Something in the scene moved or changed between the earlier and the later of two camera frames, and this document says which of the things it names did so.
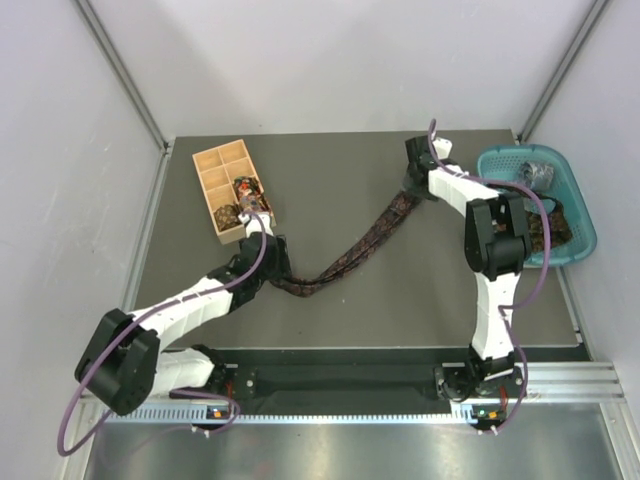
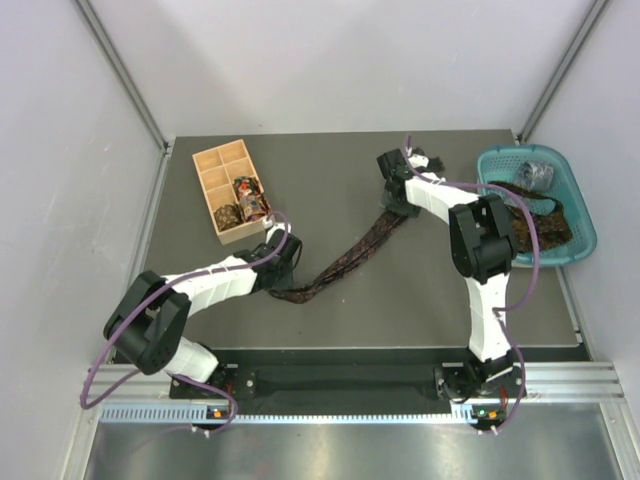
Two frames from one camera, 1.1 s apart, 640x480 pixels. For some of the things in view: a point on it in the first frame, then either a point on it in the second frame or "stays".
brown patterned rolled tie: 227,216 stays
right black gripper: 408,187 -> 390,205
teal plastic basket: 505,161 stays
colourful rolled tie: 250,196 stays
